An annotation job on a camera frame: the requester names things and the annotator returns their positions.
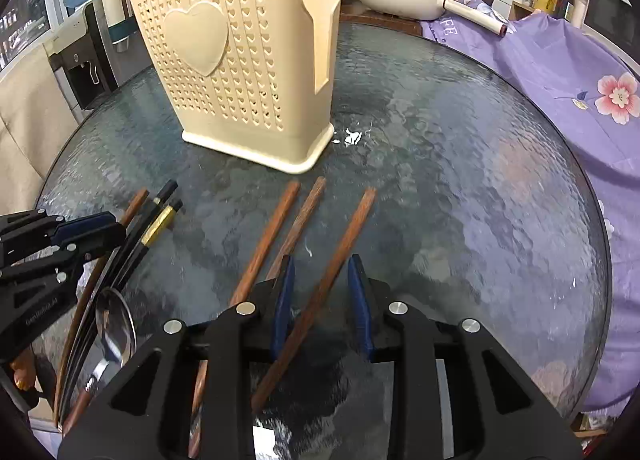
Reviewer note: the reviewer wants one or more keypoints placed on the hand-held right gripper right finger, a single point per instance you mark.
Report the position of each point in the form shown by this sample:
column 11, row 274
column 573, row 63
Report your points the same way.
column 360, row 312

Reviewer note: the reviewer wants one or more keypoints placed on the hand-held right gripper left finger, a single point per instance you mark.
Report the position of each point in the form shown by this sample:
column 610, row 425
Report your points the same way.
column 282, row 307

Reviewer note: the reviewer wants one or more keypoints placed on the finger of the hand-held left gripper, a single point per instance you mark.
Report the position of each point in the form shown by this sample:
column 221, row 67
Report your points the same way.
column 90, row 229
column 45, row 270

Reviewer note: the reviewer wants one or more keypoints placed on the brown wooden chopstick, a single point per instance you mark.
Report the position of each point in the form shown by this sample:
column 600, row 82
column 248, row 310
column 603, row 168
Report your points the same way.
column 340, row 250
column 300, row 225
column 270, row 235
column 134, row 207

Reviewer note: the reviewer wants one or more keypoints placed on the black chopstick with gold band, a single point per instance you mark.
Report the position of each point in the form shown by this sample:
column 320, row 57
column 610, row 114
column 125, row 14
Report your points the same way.
column 157, row 227

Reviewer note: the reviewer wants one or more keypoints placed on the cream plastic utensil holder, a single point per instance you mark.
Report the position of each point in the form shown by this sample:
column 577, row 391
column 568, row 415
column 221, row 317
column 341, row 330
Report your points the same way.
column 250, row 90

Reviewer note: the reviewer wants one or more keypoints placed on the person's left hand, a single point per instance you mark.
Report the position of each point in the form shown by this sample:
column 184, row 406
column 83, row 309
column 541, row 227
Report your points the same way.
column 22, row 375

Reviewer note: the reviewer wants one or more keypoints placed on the beige cushion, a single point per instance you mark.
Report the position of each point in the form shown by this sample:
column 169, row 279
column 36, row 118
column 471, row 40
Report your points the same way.
column 25, row 130

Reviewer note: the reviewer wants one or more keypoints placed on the water dispenser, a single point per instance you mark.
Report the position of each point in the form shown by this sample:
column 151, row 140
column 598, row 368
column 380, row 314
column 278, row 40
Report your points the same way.
column 75, row 65

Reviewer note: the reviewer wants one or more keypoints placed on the window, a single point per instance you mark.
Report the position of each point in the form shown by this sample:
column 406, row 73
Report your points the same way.
column 22, row 15

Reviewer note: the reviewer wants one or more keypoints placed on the white teal cup dispenser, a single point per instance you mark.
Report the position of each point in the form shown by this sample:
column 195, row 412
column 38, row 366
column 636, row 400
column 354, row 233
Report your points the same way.
column 112, row 0

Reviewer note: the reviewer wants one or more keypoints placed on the purple floral cloth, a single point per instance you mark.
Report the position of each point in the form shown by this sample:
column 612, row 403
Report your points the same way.
column 550, row 90

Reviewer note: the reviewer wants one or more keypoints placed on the dark glass bottle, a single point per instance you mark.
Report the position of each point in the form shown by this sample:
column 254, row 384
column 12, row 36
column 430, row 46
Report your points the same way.
column 566, row 0

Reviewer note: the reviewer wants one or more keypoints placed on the white microwave oven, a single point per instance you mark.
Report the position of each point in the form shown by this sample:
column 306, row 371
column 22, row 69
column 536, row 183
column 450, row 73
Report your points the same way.
column 607, row 15

